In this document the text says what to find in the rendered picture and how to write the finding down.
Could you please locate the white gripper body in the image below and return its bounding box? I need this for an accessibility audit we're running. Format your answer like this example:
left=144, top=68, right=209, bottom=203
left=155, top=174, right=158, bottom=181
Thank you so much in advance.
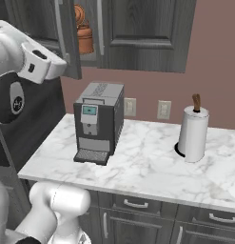
left=43, top=56, right=69, bottom=81

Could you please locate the dark grey open cabinet door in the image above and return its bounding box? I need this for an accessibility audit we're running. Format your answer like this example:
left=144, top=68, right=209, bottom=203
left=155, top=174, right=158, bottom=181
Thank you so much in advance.
left=4, top=0, right=83, bottom=80

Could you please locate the dark grey closed cabinet door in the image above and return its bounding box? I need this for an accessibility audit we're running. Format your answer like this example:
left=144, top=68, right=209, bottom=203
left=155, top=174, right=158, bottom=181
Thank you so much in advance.
left=97, top=0, right=198, bottom=74

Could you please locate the dark grey base cabinet door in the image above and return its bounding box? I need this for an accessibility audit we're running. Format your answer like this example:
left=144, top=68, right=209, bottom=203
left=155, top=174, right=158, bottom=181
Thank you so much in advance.
left=170, top=221, right=235, bottom=244
left=99, top=207, right=174, bottom=244

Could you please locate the copper brown jar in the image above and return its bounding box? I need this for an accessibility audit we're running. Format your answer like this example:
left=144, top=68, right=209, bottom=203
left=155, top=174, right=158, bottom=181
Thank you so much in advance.
left=76, top=20, right=95, bottom=55

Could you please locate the copper round plate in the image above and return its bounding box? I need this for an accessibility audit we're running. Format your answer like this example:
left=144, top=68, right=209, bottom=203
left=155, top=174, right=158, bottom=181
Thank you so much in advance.
left=73, top=3, right=88, bottom=31

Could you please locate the grey coffee machine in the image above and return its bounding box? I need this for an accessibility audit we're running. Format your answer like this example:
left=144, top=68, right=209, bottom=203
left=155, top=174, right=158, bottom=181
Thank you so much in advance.
left=72, top=81, right=126, bottom=167

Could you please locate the white paper towel roll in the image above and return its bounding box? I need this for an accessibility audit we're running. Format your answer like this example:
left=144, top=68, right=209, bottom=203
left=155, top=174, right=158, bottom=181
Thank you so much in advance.
left=173, top=93, right=210, bottom=164

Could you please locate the dark grey drawer front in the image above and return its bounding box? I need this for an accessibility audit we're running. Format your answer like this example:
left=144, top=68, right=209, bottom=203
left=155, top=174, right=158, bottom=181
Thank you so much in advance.
left=111, top=193, right=163, bottom=217
left=175, top=204, right=235, bottom=231

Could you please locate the silver closed door handle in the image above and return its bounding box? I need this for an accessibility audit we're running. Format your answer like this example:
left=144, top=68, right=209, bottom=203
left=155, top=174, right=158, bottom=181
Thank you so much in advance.
left=96, top=0, right=106, bottom=57

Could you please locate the beige wall outlet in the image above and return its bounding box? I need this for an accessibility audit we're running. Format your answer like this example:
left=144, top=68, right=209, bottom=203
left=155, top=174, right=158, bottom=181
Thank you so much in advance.
left=123, top=97, right=137, bottom=117
left=156, top=99, right=172, bottom=121

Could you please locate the silver drawer handle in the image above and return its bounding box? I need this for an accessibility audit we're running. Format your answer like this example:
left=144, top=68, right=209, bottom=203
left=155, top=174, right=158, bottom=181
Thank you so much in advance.
left=123, top=198, right=149, bottom=210
left=207, top=212, right=235, bottom=224

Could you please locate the silver base door handle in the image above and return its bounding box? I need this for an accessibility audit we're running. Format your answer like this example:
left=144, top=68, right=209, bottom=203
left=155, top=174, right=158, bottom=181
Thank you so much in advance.
left=102, top=212, right=109, bottom=239
left=175, top=225, right=185, bottom=244

